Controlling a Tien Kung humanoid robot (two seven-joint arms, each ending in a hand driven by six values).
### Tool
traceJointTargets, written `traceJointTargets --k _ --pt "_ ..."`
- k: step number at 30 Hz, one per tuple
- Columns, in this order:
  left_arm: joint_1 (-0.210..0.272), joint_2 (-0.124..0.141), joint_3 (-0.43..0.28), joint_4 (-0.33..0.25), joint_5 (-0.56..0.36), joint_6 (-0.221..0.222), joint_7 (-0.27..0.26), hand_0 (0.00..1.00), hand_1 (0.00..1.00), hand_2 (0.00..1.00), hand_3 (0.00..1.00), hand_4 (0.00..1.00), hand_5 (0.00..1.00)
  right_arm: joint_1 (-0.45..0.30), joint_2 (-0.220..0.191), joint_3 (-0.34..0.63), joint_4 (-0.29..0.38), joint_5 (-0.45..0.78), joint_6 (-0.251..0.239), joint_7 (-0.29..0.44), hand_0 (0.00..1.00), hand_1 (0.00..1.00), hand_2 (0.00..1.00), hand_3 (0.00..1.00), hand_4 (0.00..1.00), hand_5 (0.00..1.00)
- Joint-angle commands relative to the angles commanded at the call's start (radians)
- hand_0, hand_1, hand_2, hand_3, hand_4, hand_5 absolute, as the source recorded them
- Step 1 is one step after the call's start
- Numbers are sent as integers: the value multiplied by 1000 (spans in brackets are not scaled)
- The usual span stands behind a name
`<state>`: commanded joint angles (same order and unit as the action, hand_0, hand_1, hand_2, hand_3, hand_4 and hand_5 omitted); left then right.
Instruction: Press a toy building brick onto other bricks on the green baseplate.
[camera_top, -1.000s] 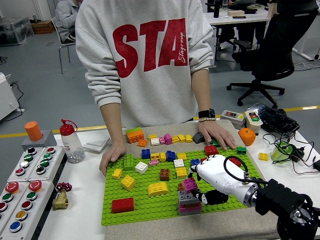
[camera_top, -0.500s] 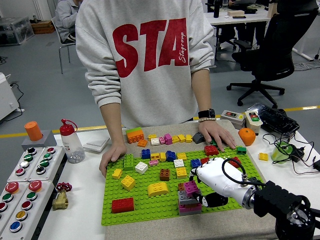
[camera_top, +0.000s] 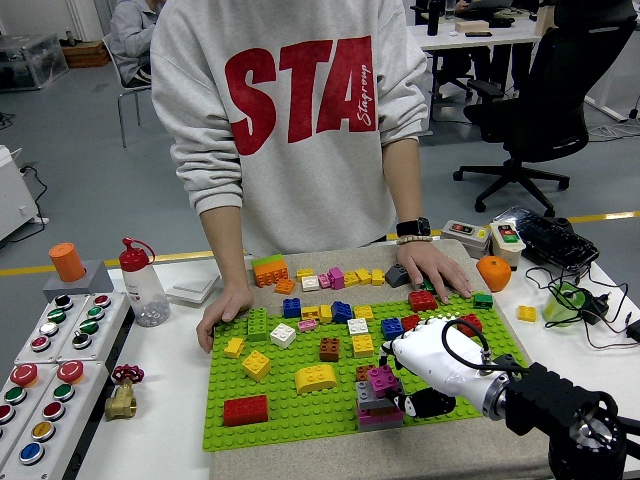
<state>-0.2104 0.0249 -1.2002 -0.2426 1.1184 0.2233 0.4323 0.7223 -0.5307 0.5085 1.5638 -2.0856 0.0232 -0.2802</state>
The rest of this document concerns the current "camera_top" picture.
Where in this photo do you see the grey switch box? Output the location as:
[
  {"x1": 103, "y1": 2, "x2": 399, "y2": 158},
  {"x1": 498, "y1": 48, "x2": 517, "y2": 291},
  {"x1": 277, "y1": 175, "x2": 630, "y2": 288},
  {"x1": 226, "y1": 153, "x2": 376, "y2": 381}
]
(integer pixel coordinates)
[{"x1": 440, "y1": 219, "x2": 492, "y2": 260}]

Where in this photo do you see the white desk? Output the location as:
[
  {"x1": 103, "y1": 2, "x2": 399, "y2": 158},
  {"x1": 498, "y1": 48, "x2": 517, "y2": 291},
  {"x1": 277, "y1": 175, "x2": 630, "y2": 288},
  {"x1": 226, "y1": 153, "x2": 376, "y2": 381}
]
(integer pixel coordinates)
[{"x1": 409, "y1": 19, "x2": 544, "y2": 56}]

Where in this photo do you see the clear plastic crate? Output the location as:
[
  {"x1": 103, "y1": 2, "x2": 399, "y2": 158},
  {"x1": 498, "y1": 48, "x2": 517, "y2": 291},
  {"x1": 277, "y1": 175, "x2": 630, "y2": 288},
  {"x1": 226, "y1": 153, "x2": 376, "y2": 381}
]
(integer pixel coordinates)
[{"x1": 0, "y1": 32, "x2": 70, "y2": 93}]

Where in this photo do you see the green plastic cup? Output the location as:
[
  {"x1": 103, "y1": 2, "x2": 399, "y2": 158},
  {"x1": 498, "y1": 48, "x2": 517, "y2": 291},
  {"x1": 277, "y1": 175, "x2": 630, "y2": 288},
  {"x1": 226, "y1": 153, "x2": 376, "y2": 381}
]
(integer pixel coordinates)
[{"x1": 542, "y1": 281, "x2": 586, "y2": 329}]

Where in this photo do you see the grey emergency-stop button box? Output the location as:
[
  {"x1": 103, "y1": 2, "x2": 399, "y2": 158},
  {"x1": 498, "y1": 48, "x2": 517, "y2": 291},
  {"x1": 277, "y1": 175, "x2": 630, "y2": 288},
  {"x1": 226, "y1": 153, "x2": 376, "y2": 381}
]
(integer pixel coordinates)
[
  {"x1": 0, "y1": 362, "x2": 57, "y2": 451},
  {"x1": 0, "y1": 360, "x2": 110, "y2": 480}
]

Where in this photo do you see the grey-brown mat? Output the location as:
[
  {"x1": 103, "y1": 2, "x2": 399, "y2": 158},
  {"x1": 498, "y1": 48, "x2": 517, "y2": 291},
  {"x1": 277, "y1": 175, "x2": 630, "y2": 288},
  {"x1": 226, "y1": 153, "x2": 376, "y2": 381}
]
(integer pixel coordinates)
[{"x1": 208, "y1": 238, "x2": 581, "y2": 480}]

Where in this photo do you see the cream switch box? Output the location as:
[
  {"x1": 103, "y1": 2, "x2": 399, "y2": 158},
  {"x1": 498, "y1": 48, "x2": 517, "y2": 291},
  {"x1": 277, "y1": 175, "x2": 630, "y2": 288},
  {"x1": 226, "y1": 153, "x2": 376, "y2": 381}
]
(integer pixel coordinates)
[{"x1": 488, "y1": 221, "x2": 527, "y2": 271}]

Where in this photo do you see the brass valve red handwheel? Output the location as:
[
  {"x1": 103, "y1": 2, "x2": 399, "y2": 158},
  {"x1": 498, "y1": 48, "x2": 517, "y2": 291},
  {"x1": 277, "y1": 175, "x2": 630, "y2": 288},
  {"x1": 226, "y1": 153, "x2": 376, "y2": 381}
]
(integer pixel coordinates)
[{"x1": 103, "y1": 363, "x2": 145, "y2": 422}]

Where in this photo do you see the yellow arched brick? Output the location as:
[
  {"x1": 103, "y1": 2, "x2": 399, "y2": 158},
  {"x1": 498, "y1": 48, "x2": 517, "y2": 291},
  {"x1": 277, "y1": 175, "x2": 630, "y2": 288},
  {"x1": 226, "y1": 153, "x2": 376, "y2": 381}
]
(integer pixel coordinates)
[{"x1": 293, "y1": 363, "x2": 339, "y2": 395}]

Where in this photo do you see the magenta four-stud brick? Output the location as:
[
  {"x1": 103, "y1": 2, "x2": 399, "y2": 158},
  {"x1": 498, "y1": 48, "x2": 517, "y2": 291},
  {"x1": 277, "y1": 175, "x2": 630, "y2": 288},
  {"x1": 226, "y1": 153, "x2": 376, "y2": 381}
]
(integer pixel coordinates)
[{"x1": 367, "y1": 364, "x2": 401, "y2": 396}]

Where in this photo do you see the black bottle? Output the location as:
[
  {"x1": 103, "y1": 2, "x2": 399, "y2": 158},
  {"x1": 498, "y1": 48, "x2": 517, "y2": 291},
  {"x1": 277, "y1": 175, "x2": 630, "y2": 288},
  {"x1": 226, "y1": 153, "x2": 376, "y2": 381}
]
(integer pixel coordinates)
[{"x1": 426, "y1": 0, "x2": 444, "y2": 37}]

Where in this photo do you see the grey push-button box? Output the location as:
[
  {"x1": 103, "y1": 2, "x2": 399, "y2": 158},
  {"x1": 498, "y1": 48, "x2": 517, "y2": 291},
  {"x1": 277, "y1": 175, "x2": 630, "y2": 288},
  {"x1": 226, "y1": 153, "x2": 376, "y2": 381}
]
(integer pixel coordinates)
[
  {"x1": 13, "y1": 293, "x2": 92, "y2": 365},
  {"x1": 55, "y1": 292, "x2": 132, "y2": 364}
]

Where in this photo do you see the person's left hand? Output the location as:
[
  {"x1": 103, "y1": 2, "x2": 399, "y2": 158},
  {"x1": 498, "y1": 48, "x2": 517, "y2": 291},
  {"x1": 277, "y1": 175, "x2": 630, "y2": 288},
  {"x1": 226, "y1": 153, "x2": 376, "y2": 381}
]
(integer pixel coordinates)
[{"x1": 397, "y1": 241, "x2": 474, "y2": 302}]

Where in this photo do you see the black power adapter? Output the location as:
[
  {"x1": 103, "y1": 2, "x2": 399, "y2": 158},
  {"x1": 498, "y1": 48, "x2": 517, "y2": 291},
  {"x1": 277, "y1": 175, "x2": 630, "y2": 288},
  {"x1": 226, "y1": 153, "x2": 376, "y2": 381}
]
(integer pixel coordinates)
[{"x1": 579, "y1": 289, "x2": 612, "y2": 326}]

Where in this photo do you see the green tall brick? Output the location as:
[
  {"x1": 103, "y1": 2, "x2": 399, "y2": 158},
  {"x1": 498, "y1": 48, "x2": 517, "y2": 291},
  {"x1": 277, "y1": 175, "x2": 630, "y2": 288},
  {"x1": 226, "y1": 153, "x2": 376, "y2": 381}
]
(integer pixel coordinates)
[{"x1": 246, "y1": 307, "x2": 270, "y2": 343}]

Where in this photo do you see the wide red brick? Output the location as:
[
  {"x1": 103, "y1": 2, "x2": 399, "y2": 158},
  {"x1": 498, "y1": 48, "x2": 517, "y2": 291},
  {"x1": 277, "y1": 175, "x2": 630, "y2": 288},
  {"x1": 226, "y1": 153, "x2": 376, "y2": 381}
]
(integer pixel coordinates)
[{"x1": 407, "y1": 289, "x2": 439, "y2": 313}]

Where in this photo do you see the white cabinet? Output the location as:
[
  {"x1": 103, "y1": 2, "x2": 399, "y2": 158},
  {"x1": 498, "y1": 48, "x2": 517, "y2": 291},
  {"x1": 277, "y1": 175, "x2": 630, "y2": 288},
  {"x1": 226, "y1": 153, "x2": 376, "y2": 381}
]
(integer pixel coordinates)
[{"x1": 0, "y1": 144, "x2": 50, "y2": 244}]

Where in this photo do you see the black clear-lid case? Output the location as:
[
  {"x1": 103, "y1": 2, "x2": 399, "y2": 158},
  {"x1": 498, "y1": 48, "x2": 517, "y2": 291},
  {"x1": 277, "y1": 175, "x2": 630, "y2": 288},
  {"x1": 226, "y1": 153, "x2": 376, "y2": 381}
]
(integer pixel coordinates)
[{"x1": 492, "y1": 205, "x2": 600, "y2": 274}]

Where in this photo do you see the seated person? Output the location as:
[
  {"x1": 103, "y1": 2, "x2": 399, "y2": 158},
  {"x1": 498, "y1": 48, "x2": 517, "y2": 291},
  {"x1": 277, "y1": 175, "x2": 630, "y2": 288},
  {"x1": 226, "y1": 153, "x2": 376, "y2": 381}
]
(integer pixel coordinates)
[
  {"x1": 438, "y1": 0, "x2": 524, "y2": 105},
  {"x1": 108, "y1": 0, "x2": 166, "y2": 87}
]

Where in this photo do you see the orange cylinder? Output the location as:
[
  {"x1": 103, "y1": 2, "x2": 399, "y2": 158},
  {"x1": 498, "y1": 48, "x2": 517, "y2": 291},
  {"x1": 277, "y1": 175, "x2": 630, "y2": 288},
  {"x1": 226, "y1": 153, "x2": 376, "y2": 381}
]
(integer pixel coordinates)
[{"x1": 48, "y1": 242, "x2": 87, "y2": 284}]

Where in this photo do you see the grey block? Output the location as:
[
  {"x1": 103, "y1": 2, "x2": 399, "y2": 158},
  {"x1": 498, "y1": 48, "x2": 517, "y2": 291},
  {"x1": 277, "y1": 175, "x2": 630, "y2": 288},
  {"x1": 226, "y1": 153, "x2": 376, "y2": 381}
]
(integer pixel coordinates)
[{"x1": 42, "y1": 259, "x2": 115, "y2": 303}]

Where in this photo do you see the green studded baseplate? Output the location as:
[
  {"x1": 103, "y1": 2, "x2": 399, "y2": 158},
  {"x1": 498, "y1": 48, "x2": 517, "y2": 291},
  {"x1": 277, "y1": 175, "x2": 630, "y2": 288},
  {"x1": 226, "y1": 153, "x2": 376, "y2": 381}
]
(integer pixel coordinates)
[{"x1": 202, "y1": 294, "x2": 531, "y2": 454}]

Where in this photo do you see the orange fruit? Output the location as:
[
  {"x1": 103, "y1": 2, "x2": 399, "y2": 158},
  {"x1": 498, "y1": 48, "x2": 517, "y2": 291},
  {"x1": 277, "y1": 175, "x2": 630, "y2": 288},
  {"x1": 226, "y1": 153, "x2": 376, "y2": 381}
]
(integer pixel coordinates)
[{"x1": 475, "y1": 255, "x2": 513, "y2": 294}]

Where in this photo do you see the black office chair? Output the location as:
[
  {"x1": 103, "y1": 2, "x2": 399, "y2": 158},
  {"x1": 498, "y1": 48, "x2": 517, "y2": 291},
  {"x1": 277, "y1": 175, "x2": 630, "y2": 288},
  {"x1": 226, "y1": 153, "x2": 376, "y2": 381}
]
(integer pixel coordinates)
[{"x1": 452, "y1": 19, "x2": 639, "y2": 219}]

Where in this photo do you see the black wristwatch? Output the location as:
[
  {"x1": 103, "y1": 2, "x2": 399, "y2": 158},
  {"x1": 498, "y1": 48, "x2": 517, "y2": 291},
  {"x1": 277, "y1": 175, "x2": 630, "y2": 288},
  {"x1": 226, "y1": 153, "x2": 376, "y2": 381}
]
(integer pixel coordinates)
[{"x1": 395, "y1": 216, "x2": 432, "y2": 239}]

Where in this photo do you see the grey metal chair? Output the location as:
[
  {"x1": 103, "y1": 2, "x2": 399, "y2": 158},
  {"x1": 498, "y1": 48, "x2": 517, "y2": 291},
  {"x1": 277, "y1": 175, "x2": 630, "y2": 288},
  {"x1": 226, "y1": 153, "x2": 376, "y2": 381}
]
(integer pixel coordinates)
[{"x1": 102, "y1": 32, "x2": 154, "y2": 150}]

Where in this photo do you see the white wall switch plate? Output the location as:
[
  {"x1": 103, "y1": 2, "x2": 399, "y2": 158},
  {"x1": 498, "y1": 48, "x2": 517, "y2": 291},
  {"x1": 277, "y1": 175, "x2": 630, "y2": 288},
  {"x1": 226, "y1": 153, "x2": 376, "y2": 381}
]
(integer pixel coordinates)
[{"x1": 164, "y1": 273, "x2": 221, "y2": 307}]

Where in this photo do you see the wooden pallet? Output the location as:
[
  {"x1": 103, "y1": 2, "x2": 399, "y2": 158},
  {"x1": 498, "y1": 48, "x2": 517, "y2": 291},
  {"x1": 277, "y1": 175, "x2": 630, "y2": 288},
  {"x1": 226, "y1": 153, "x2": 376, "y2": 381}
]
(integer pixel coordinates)
[{"x1": 60, "y1": 40, "x2": 111, "y2": 70}]

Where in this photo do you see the red-capped squeeze bottle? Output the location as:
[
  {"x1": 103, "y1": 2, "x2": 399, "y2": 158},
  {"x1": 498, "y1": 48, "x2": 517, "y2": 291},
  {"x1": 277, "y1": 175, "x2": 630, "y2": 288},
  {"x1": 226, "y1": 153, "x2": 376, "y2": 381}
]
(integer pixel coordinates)
[{"x1": 118, "y1": 237, "x2": 172, "y2": 329}]

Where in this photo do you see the red eight-stud brick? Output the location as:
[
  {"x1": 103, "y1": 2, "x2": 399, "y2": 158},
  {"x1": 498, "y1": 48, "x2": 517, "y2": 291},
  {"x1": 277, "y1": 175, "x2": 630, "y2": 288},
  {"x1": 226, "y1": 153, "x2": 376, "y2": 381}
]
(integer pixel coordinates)
[{"x1": 222, "y1": 394, "x2": 270, "y2": 428}]

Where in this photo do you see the large yellow four-stud brick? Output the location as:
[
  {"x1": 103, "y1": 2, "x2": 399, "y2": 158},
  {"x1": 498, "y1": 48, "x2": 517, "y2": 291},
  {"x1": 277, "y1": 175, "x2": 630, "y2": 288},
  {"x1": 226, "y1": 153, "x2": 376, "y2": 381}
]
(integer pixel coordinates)
[{"x1": 241, "y1": 349, "x2": 272, "y2": 383}]

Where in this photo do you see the large orange brick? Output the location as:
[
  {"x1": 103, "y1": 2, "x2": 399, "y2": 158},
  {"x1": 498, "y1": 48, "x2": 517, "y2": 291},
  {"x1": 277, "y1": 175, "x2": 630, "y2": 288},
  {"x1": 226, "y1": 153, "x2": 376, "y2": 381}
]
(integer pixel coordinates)
[{"x1": 252, "y1": 259, "x2": 291, "y2": 288}]

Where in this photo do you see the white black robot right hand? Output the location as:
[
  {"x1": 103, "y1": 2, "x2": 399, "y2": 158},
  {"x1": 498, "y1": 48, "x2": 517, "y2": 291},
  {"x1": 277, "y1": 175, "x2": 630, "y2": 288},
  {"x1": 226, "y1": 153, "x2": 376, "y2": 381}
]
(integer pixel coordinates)
[{"x1": 379, "y1": 319, "x2": 504, "y2": 421}]

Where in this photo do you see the person's right hand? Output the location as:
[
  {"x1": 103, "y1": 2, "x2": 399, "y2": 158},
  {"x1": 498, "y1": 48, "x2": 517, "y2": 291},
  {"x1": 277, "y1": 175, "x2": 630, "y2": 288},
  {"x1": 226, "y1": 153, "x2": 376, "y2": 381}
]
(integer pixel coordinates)
[{"x1": 196, "y1": 284, "x2": 255, "y2": 355}]

